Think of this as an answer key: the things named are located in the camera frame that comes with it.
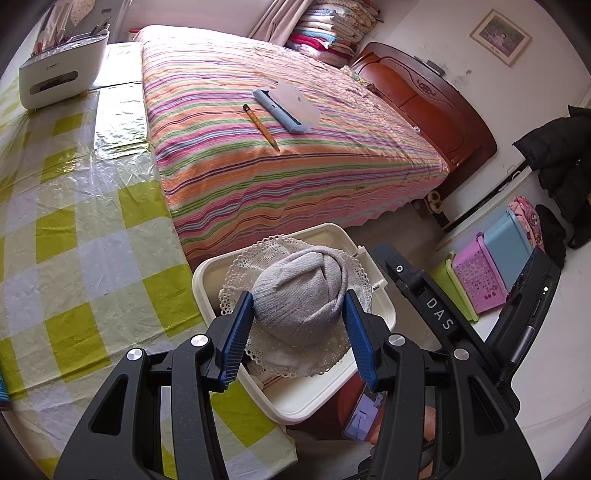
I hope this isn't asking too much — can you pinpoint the white lace doily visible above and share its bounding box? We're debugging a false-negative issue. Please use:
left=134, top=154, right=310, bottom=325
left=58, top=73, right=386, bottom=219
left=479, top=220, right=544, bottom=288
left=217, top=235, right=375, bottom=379

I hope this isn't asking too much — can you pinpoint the bunch of pens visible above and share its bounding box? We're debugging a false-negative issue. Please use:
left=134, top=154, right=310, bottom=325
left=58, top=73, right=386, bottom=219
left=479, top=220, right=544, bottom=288
left=30, top=16, right=112, bottom=58

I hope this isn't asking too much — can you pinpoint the dark jacket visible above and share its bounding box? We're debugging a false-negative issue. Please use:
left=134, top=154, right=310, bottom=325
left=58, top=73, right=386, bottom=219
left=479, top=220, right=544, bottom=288
left=514, top=105, right=591, bottom=250

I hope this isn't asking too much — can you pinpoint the white plastic bin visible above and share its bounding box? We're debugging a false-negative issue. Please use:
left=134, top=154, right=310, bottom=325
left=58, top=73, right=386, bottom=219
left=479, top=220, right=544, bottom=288
left=191, top=223, right=398, bottom=425

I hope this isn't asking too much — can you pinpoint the green plastic basket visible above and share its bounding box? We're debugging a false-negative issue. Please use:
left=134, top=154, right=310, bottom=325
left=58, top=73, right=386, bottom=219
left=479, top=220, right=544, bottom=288
left=443, top=251, right=478, bottom=324

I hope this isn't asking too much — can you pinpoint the white desk organizer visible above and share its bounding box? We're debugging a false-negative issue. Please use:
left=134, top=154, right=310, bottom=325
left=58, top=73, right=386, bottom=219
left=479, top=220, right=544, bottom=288
left=18, top=30, right=110, bottom=110

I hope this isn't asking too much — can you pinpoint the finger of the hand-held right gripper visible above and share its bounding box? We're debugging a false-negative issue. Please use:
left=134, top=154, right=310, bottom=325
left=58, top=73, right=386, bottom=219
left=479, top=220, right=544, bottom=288
left=372, top=244, right=484, bottom=356

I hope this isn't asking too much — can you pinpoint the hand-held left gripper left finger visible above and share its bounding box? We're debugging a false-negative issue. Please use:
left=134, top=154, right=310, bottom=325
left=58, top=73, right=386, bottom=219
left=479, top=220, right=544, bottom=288
left=53, top=291, right=256, bottom=480

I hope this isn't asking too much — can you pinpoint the floral pillow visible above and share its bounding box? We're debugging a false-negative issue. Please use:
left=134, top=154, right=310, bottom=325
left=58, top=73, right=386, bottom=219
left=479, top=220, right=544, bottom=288
left=341, top=65, right=372, bottom=90

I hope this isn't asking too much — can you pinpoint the pink backpack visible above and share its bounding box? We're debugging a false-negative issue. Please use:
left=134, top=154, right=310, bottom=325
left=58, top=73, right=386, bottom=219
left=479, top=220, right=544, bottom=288
left=508, top=196, right=541, bottom=252

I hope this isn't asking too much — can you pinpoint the yellow pencil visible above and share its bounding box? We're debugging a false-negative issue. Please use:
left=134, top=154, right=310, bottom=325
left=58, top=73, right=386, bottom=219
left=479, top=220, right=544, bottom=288
left=243, top=104, right=281, bottom=151

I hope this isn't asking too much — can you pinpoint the white dotted cloth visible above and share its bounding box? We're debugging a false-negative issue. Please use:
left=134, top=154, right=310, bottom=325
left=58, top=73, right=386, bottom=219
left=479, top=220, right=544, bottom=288
left=39, top=0, right=100, bottom=44

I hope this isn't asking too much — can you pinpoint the white cabinet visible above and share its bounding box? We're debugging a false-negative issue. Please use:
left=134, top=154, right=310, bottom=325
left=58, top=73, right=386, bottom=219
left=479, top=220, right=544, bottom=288
left=436, top=159, right=548, bottom=259

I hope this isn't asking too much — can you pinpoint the blue purple flat object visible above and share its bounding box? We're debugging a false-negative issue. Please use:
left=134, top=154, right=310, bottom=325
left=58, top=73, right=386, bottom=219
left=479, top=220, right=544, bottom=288
left=342, top=383, right=384, bottom=441

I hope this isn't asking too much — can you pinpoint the small grey box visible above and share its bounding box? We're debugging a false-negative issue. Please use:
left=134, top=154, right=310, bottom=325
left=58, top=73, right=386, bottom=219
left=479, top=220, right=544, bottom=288
left=414, top=54, right=445, bottom=75

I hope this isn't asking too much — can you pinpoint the stack of folded quilts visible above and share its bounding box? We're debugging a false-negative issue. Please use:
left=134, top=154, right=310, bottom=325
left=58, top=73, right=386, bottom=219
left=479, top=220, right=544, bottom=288
left=284, top=2, right=384, bottom=70

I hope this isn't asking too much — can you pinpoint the purple plastic basket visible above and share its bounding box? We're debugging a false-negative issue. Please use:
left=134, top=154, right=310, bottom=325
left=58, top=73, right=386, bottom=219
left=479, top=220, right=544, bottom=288
left=450, top=233, right=515, bottom=315

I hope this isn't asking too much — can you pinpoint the bed with striped sheet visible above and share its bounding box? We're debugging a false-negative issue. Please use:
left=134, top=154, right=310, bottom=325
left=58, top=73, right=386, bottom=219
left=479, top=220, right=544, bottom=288
left=136, top=24, right=451, bottom=259

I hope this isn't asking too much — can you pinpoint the grey sock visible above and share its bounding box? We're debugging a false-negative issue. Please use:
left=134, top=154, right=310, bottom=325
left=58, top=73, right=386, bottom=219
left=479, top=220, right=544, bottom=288
left=253, top=247, right=347, bottom=347

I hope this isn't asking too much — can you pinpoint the blue plastic basket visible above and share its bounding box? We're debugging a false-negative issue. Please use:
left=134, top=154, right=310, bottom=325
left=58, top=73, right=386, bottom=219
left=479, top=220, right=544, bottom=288
left=480, top=205, right=536, bottom=291

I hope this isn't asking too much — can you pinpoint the beige curtain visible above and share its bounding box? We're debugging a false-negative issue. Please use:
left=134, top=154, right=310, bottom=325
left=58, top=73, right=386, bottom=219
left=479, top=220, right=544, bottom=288
left=249, top=0, right=315, bottom=44

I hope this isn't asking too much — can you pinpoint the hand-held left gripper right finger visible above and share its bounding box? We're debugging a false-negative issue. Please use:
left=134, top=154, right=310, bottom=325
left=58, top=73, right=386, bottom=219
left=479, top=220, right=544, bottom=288
left=343, top=290, right=541, bottom=480

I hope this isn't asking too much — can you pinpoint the framed picture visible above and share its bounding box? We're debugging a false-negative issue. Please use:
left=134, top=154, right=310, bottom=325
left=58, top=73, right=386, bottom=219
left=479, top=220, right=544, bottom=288
left=469, top=9, right=533, bottom=68

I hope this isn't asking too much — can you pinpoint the wooden headboard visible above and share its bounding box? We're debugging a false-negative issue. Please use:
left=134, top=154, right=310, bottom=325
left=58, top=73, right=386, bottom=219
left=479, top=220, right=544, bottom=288
left=351, top=41, right=498, bottom=174

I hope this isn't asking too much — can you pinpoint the red stool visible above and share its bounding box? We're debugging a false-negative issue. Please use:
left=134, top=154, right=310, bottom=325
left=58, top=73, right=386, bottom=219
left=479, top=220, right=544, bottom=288
left=335, top=369, right=370, bottom=430

